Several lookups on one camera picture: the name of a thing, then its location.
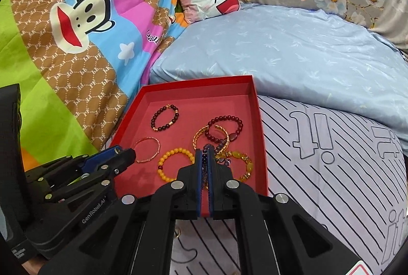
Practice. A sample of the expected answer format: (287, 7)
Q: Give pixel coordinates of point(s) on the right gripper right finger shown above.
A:
(275, 235)

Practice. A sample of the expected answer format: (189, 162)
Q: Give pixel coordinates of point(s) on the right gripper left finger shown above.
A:
(134, 238)

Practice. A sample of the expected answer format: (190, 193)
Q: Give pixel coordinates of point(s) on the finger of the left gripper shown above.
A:
(111, 169)
(94, 162)

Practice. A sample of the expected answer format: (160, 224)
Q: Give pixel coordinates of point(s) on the thin rose gold bangle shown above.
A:
(146, 149)

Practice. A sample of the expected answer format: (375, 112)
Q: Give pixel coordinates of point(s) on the gold cuff bangle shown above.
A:
(210, 139)

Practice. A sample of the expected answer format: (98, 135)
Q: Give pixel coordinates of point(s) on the purple garnet bead strand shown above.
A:
(220, 158)

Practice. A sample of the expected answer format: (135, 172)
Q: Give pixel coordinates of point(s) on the red jewelry tray box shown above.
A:
(198, 102)

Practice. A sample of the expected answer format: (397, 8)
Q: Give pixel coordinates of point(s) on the grey striped print pillow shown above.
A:
(344, 169)

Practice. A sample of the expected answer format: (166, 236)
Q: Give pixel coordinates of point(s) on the colourful monkey cartoon blanket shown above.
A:
(79, 63)

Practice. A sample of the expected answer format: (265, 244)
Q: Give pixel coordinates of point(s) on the light blue quilt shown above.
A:
(296, 54)

